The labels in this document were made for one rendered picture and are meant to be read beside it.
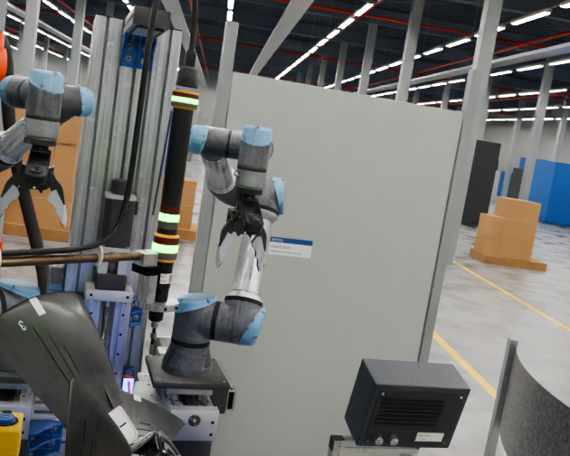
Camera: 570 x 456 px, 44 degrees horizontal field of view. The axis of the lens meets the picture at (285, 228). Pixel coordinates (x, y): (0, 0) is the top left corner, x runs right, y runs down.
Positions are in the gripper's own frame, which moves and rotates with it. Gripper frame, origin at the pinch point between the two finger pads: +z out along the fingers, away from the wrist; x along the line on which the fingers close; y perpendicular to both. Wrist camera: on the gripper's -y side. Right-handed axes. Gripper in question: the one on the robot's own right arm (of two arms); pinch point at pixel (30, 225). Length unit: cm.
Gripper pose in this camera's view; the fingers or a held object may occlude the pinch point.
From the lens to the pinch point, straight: 170.2
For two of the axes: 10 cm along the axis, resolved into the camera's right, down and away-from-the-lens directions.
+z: -1.5, 9.8, 1.3
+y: -2.6, -1.7, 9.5
